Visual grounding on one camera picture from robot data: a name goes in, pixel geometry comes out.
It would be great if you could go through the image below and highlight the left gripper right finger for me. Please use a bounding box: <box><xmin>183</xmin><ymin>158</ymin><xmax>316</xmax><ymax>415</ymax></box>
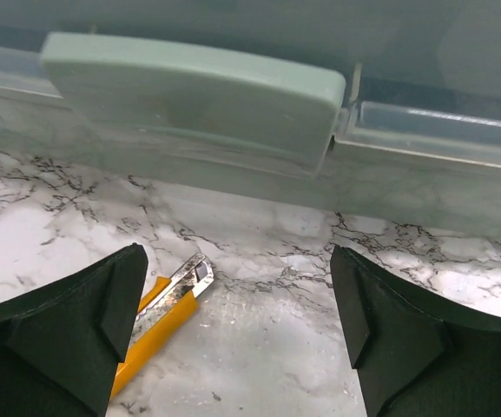
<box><xmin>330</xmin><ymin>246</ymin><xmax>501</xmax><ymax>416</ymax></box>

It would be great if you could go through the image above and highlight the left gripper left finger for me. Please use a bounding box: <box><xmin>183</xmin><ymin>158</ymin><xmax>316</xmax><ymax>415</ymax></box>
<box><xmin>0</xmin><ymin>244</ymin><xmax>148</xmax><ymax>416</ymax></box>

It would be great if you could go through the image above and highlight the yellow utility knife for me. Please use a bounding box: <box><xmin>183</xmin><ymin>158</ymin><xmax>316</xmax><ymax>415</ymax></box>
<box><xmin>110</xmin><ymin>253</ymin><xmax>214</xmax><ymax>397</ymax></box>

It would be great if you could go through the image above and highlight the green translucent plastic toolbox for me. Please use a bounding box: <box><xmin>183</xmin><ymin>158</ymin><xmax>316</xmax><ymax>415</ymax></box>
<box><xmin>0</xmin><ymin>1</ymin><xmax>501</xmax><ymax>237</ymax></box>

